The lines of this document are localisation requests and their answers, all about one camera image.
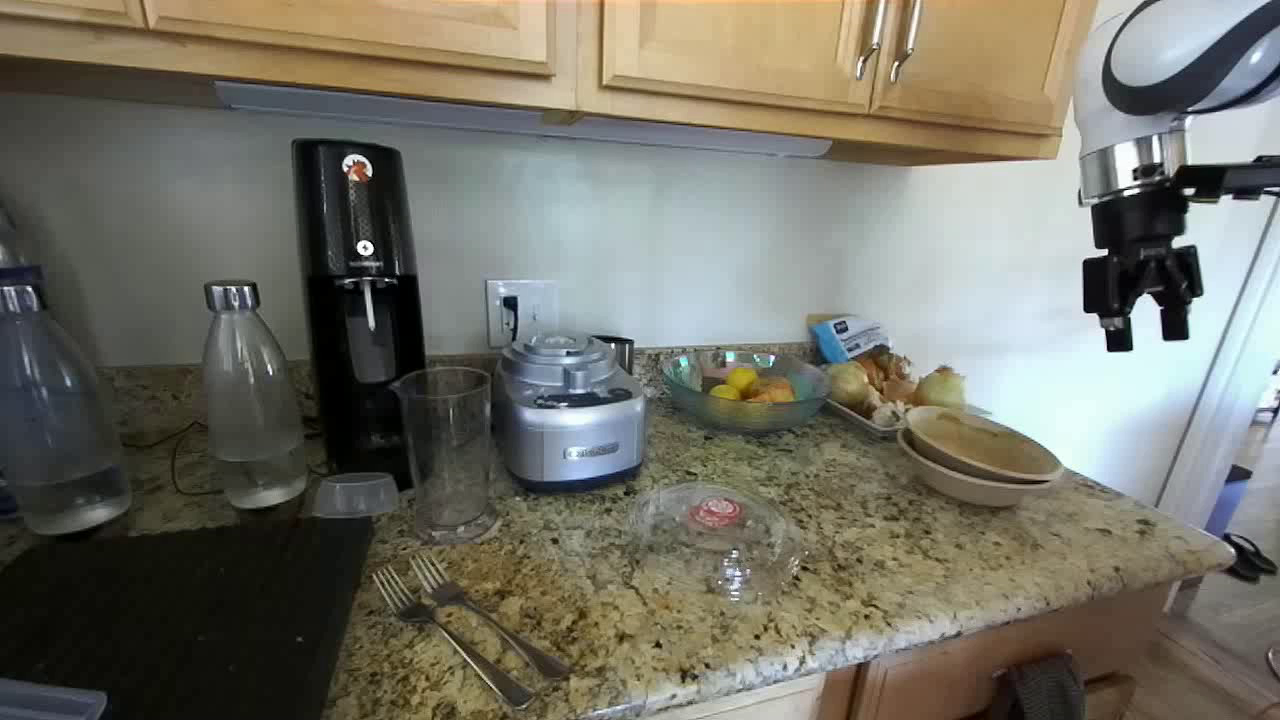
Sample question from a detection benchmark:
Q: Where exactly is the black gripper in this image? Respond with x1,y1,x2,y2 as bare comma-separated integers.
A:
1079,185,1209,355

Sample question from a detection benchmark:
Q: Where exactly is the beige paper bowl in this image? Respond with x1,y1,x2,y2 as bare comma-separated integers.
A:
894,433,1062,517
906,404,1070,487

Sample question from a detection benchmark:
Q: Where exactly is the green glass fruit bowl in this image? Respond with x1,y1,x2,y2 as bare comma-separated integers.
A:
657,346,838,435

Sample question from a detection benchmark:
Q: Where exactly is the pale onion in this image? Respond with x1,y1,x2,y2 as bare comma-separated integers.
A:
828,361,879,411
914,361,972,411

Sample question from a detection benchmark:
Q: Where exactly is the small black object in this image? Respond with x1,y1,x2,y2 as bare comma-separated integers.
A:
1216,529,1280,588

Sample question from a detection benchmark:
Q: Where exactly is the orange brown produce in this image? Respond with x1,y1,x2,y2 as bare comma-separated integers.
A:
855,346,922,404

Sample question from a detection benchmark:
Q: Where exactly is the white plate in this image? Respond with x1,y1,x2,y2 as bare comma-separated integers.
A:
826,388,994,443

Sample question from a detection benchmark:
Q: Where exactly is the blue and white box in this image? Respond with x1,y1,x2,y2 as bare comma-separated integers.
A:
804,311,894,368

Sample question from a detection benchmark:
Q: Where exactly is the wooden lower cabinet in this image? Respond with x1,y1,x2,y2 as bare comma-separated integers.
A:
660,576,1180,720

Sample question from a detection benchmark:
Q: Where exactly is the wooden cabinet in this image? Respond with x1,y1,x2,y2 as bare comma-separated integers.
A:
660,576,1180,720
0,0,1105,169

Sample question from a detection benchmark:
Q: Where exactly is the glass lid with red knob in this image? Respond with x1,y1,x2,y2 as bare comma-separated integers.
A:
622,482,813,602

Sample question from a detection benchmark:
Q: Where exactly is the silver food processor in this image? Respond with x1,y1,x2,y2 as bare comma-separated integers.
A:
488,329,657,496

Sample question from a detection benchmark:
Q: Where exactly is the clear glass cup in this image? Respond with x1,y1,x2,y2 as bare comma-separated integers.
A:
390,363,500,546

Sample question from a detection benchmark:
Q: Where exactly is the silver fork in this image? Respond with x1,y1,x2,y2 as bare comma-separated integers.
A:
404,548,576,689
369,563,538,712

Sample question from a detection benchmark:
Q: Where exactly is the black soda maker machine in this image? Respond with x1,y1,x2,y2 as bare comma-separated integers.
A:
293,138,433,492

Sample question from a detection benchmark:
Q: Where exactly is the wooden upper cabinet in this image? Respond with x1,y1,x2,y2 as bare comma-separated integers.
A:
0,0,1105,169

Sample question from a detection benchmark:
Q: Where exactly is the small translucent plastic lid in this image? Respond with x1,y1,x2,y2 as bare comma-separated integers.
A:
310,467,404,525

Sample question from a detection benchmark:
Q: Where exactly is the small clear plastic bottle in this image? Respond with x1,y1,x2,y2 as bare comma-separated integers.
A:
200,278,311,517

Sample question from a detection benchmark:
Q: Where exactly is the large clear plastic bottle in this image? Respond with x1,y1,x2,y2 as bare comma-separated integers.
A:
0,266,136,542

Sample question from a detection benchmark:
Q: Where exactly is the pale blue tray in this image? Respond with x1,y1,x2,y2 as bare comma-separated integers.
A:
0,672,111,720

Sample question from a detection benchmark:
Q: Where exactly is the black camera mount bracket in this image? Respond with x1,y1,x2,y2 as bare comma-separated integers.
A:
1174,154,1280,206

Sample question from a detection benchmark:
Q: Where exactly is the metal cabinet handle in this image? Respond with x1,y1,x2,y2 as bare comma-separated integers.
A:
886,0,930,85
849,0,897,85

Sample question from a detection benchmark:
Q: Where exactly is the white wall outlet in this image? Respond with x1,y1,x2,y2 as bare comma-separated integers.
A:
486,273,564,355

